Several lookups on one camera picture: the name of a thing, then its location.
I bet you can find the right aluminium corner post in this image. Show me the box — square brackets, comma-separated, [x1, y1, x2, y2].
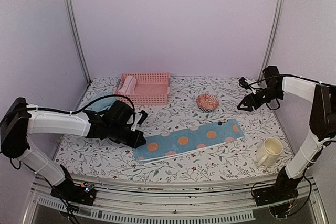
[258, 0, 285, 80]

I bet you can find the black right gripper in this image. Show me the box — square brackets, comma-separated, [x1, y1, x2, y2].
[238, 86, 284, 111]

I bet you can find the aluminium front rail frame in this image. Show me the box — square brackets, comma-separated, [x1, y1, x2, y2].
[25, 174, 329, 224]

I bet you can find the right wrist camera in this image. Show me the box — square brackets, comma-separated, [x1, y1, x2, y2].
[238, 77, 256, 90]

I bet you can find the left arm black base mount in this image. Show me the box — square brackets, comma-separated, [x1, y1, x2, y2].
[50, 173, 97, 206]

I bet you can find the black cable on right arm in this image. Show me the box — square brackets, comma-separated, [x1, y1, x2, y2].
[246, 74, 336, 111]

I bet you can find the cream ceramic mug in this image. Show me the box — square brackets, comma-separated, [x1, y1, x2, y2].
[256, 137, 283, 167]

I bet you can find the pink towel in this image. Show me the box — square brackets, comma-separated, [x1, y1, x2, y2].
[118, 75, 137, 95]

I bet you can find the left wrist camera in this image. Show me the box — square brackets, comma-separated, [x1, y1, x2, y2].
[131, 110, 148, 131]

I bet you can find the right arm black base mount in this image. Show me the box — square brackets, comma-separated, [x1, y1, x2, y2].
[251, 167, 303, 218]

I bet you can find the blue patterned towel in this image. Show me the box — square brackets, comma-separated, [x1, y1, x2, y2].
[134, 119, 245, 163]

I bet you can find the aluminium corner post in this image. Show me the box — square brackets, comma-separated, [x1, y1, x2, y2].
[64, 0, 92, 85]
[258, 0, 285, 80]

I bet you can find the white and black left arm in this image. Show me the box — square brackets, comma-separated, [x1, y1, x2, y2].
[1, 98, 148, 200]

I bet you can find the pink perforated plastic basket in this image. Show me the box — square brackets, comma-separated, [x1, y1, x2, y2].
[114, 72, 171, 105]

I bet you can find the left aluminium corner post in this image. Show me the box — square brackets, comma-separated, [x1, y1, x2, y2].
[64, 0, 92, 85]

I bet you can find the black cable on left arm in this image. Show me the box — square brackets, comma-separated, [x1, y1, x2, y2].
[15, 94, 136, 117]

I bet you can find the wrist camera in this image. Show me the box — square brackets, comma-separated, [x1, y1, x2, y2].
[131, 110, 148, 131]
[238, 77, 256, 90]

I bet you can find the plain blue towel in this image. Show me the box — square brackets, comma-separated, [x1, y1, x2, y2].
[86, 97, 116, 112]

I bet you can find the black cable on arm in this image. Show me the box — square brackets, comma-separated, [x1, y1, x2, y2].
[15, 94, 136, 117]
[246, 74, 336, 111]

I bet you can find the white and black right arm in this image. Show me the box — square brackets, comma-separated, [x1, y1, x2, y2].
[237, 66, 335, 180]

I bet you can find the black cable at left base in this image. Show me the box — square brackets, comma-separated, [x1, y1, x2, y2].
[56, 197, 82, 224]

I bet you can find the red patterned bowl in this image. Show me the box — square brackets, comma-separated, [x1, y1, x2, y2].
[196, 93, 219, 112]

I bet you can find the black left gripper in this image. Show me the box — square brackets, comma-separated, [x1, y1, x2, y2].
[109, 123, 147, 150]

